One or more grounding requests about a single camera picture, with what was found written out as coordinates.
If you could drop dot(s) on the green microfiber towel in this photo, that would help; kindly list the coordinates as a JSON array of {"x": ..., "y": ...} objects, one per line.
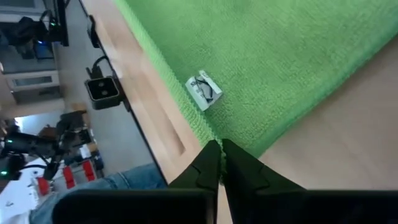
[{"x": 264, "y": 46}]

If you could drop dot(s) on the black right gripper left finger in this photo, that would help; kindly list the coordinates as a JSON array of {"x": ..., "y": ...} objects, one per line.
[{"x": 203, "y": 174}]

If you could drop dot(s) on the person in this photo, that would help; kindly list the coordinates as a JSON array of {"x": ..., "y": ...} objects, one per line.
[{"x": 133, "y": 180}]

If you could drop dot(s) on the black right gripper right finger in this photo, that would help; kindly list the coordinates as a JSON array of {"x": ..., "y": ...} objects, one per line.
[{"x": 248, "y": 174}]

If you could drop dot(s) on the red block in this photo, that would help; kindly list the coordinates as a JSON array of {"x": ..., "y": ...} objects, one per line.
[
  {"x": 69, "y": 177},
  {"x": 43, "y": 186},
  {"x": 89, "y": 170}
]

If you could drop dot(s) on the small depth camera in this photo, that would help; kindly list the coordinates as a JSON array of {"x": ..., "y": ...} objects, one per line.
[{"x": 102, "y": 91}]

